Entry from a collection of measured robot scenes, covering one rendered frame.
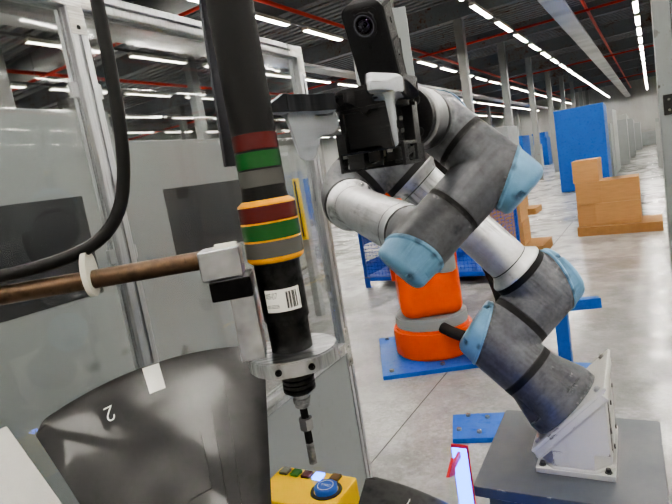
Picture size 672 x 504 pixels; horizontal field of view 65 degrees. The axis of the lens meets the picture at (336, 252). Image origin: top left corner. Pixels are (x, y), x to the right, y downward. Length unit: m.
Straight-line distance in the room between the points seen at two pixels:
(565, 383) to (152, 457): 0.75
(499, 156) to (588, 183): 8.85
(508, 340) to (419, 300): 3.21
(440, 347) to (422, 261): 3.66
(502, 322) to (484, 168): 0.46
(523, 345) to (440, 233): 0.46
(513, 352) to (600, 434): 0.19
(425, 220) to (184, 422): 0.35
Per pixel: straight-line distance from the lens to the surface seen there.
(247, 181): 0.38
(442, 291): 4.24
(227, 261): 0.38
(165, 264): 0.40
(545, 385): 1.05
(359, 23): 0.56
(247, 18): 0.40
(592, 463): 1.09
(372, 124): 0.52
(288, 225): 0.38
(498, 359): 1.05
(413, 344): 4.32
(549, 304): 1.06
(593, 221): 9.61
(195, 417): 0.55
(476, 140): 0.67
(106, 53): 0.42
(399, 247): 0.64
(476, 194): 0.65
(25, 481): 0.74
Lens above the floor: 1.59
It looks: 8 degrees down
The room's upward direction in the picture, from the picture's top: 9 degrees counter-clockwise
